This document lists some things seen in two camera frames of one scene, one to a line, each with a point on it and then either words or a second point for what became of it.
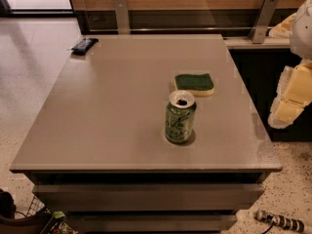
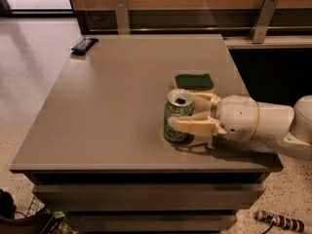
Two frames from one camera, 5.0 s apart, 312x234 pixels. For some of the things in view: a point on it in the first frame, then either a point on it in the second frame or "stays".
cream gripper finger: x=295 y=83 -> x=205 y=101
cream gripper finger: x=283 y=113 -> x=202 y=124
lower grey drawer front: x=152 y=223 stays
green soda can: x=180 y=111 stays
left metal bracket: x=122 y=16 stays
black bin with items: x=41 y=220 stays
